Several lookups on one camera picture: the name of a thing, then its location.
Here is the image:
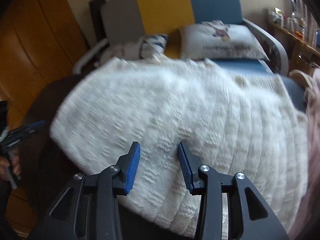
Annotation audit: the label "wooden desk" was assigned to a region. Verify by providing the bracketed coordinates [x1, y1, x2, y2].
[266, 20, 319, 76]

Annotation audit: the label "white knit sweater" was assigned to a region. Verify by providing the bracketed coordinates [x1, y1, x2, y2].
[49, 56, 309, 239]

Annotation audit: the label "person's left hand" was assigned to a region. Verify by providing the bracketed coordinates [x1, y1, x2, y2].
[0, 148, 21, 180]

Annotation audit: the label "grey yellow blue sofa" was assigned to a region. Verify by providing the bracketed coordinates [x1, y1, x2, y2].
[72, 0, 290, 75]

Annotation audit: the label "white pillow blue triangles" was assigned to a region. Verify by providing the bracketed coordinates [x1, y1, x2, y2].
[100, 34, 169, 63]

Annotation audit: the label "pink garment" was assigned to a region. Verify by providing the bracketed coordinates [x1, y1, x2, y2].
[289, 69, 319, 239]

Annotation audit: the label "white pillow with text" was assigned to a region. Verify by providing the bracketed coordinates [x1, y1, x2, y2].
[180, 21, 268, 60]

